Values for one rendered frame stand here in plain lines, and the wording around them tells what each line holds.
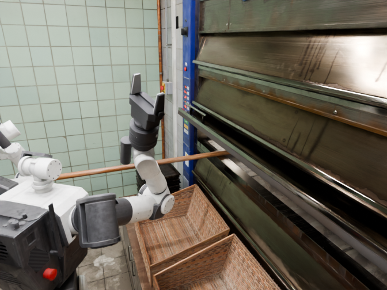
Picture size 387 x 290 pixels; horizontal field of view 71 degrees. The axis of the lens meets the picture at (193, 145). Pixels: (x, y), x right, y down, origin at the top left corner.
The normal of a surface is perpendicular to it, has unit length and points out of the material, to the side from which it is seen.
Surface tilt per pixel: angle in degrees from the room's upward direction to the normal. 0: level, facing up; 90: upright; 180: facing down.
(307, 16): 90
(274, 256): 70
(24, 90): 90
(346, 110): 90
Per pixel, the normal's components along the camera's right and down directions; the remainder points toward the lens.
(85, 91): 0.36, 0.34
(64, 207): 0.65, -0.63
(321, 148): -0.87, -0.20
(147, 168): 0.32, 0.68
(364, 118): -0.93, 0.12
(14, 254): -0.27, 0.35
